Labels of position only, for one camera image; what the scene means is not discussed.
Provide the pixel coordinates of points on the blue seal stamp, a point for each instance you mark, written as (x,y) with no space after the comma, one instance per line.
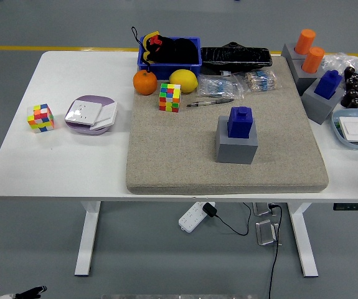
(327,85)
(239,124)

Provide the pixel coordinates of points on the grey square seal holder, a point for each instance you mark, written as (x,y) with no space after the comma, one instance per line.
(314,106)
(234,151)

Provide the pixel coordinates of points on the white table leg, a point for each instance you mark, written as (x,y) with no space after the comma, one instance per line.
(86,240)
(304,243)

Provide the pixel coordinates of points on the colourful puzzle cube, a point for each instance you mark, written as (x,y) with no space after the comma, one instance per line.
(40,119)
(170,98)

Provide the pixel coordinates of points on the white power strip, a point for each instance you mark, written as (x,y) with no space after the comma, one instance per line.
(191,218)

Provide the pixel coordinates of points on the grey-brown mat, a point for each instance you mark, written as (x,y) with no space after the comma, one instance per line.
(172,149)

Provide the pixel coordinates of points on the black plug adapter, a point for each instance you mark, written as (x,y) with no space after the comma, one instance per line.
(209,209)

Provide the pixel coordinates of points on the orange fruit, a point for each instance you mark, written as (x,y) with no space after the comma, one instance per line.
(144,82)

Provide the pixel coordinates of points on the blue plastic bin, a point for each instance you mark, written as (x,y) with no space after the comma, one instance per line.
(166,69)

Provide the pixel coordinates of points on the yellow lemon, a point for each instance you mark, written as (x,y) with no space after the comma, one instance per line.
(183,81)

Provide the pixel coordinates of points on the clear bag of resistors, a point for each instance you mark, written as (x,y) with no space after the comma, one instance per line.
(216,85)
(259,81)

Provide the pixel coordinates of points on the black keyboard in plastic wrap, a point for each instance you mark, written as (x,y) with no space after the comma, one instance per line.
(234,57)

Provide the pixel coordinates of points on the black table control panel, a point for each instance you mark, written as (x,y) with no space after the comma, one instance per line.
(356,206)

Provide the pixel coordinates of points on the grey cylinder holder block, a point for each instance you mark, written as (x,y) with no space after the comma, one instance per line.
(303,79)
(287,51)

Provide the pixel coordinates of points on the light blue plate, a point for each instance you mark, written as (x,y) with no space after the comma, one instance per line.
(336,124)

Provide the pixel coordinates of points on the orange cylinder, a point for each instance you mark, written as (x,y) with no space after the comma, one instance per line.
(312,60)
(305,40)

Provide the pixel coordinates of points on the clear crumpled plastic bag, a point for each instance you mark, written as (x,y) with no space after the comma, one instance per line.
(337,60)

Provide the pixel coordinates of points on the dark brown knobs cluster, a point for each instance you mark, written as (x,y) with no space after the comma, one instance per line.
(354,84)

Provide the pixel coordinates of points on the white wall socket panel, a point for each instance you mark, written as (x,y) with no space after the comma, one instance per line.
(83,112)

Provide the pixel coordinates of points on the white wall switch panel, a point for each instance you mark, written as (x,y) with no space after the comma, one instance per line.
(107,115)
(357,129)

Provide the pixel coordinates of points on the metal bracket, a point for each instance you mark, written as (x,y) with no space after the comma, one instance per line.
(266,233)
(261,209)

